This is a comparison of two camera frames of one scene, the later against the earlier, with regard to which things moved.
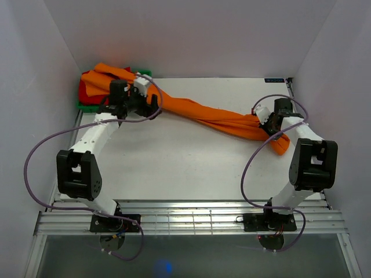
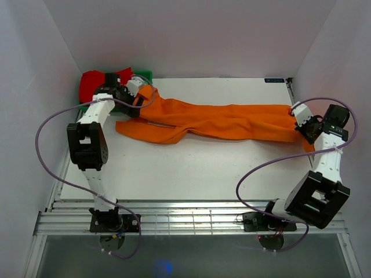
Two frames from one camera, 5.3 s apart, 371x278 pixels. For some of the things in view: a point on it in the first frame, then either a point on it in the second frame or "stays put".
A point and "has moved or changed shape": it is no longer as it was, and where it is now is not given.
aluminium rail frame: (185, 218) stays put
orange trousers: (114, 81) has moved or changed shape
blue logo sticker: (274, 80) stays put
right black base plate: (274, 223) stays put
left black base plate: (100, 223) stays put
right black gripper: (263, 126) → (301, 129)
